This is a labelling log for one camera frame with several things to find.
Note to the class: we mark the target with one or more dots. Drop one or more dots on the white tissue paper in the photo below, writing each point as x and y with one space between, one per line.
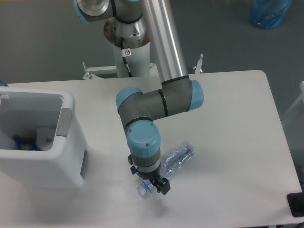
45 138

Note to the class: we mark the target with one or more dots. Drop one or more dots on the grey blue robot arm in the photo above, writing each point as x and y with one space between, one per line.
178 93

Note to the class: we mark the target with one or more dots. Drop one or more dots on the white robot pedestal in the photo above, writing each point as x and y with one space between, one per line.
131 47

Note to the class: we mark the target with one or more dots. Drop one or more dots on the white metal base frame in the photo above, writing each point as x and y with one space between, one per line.
111 71

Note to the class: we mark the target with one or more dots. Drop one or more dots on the white plastic trash can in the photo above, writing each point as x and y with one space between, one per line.
22 112

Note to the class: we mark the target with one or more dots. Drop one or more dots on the blue plastic bag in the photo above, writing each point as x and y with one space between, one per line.
268 14

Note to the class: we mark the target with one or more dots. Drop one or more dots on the clear plastic bottle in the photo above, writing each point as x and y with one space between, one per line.
170 166

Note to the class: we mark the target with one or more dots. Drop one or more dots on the black device at edge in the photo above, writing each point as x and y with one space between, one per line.
296 204

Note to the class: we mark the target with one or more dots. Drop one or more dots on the blue snack wrapper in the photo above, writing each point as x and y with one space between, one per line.
25 143

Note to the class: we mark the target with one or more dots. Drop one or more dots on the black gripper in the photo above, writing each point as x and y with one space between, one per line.
160 183

